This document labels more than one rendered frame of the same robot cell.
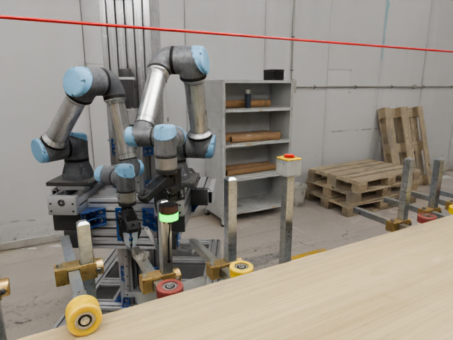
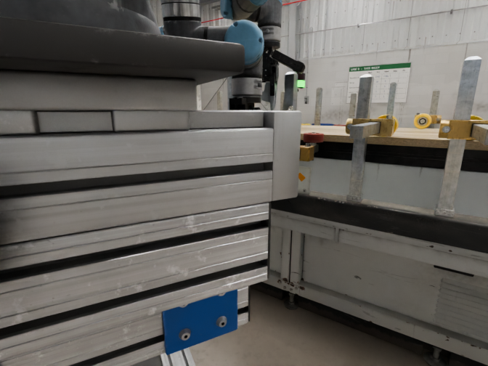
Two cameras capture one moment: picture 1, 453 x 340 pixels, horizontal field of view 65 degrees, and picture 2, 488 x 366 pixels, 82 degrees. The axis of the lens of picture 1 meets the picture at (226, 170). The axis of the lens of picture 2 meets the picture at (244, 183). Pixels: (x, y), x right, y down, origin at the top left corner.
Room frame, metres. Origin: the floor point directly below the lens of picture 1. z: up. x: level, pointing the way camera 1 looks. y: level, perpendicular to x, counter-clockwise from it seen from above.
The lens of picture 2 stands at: (1.76, 1.05, 0.99)
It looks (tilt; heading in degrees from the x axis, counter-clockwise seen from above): 14 degrees down; 242
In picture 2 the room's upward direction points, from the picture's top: straight up
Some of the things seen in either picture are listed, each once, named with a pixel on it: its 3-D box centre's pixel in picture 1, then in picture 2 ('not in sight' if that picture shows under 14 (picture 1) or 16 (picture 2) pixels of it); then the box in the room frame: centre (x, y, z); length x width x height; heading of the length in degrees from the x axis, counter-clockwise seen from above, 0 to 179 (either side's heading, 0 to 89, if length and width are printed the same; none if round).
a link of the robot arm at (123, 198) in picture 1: (126, 196); (247, 88); (1.40, 0.41, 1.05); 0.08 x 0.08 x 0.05
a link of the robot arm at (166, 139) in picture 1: (165, 141); (269, 9); (1.22, 0.21, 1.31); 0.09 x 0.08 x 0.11; 171
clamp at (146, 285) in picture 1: (160, 279); (294, 152); (1.10, 0.22, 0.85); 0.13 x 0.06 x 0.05; 119
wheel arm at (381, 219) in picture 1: (387, 222); not in sight; (1.73, -0.83, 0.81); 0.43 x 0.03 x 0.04; 29
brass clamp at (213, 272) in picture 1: (224, 267); not in sight; (1.22, 0.01, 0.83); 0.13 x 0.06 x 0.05; 119
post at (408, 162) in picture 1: (404, 204); not in sight; (1.71, -0.89, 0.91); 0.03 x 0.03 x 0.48; 29
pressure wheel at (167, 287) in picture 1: (170, 301); (312, 146); (0.96, 0.17, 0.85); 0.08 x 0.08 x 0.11
